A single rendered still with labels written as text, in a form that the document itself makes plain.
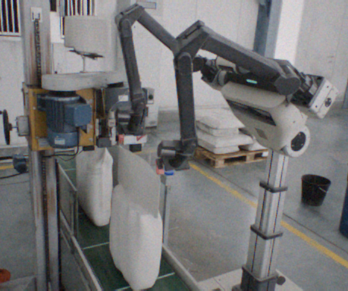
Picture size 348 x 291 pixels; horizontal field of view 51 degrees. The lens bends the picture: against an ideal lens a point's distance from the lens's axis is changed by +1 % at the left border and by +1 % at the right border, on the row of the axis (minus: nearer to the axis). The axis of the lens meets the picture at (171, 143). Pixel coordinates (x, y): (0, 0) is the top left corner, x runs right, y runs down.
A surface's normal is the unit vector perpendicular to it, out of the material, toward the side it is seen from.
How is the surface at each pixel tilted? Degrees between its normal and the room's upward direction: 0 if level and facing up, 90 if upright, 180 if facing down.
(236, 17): 90
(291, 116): 90
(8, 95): 90
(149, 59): 90
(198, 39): 116
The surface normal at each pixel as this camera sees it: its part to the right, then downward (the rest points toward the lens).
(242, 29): 0.48, 0.29
